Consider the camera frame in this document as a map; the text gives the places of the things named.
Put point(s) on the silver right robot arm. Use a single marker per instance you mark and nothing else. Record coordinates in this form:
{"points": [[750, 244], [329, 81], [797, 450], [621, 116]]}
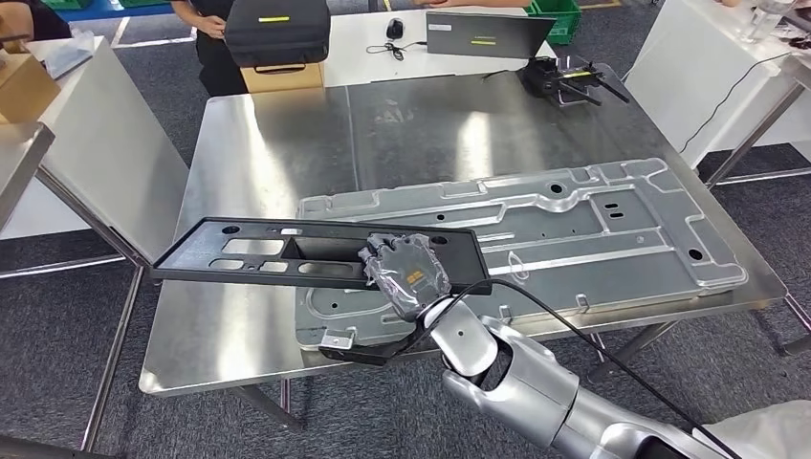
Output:
{"points": [[538, 393]]}

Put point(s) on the stainless steel workbench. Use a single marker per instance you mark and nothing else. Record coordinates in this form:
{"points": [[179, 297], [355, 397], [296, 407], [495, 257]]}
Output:
{"points": [[266, 158]]}

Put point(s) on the dark grey laptop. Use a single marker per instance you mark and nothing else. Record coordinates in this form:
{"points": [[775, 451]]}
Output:
{"points": [[488, 35]]}

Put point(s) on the brown cardboard box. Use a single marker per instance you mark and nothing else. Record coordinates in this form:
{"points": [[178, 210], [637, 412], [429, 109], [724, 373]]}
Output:
{"points": [[282, 79], [28, 89]]}

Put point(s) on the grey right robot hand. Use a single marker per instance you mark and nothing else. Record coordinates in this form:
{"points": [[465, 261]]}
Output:
{"points": [[412, 275]]}

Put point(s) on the green plastic crate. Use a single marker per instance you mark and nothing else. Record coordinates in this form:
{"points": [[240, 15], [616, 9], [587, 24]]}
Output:
{"points": [[146, 3], [63, 4], [561, 16]]}

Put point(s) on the black plastic panel part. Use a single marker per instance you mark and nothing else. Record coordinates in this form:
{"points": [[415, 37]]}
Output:
{"points": [[190, 253]]}

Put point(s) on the person's hand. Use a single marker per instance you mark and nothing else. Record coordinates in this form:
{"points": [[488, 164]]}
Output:
{"points": [[214, 27]]}

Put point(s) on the black carry bag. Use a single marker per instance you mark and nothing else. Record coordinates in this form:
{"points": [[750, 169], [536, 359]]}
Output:
{"points": [[279, 38]]}

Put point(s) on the stamped grey metal plate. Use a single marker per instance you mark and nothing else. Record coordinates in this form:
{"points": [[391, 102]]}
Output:
{"points": [[570, 253]]}

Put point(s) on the white desk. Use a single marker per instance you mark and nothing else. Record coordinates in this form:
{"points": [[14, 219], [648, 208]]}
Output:
{"points": [[355, 63]]}

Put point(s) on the black computer mouse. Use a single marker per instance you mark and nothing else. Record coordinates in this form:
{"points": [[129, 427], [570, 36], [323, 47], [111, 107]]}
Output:
{"points": [[395, 28]]}

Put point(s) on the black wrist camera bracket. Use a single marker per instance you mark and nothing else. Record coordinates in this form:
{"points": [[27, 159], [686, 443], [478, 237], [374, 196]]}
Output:
{"points": [[374, 355]]}

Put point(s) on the person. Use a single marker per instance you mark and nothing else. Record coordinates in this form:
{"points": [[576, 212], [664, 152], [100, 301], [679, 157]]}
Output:
{"points": [[767, 437], [50, 22], [218, 69]]}

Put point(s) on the clear plastic bag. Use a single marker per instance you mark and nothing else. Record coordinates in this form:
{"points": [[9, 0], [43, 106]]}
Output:
{"points": [[70, 57]]}

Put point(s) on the steel table with white panel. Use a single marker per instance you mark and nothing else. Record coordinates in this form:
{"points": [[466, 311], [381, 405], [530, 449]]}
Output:
{"points": [[114, 158], [684, 76]]}

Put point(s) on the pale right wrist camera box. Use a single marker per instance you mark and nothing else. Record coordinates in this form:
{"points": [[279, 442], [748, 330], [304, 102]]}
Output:
{"points": [[337, 341]]}

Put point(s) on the clear plastic bottle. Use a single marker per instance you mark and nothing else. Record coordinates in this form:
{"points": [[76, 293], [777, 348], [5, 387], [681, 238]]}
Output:
{"points": [[763, 22]]}

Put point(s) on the black clamp tool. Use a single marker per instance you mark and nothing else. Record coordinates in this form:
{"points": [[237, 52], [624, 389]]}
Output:
{"points": [[538, 76]]}

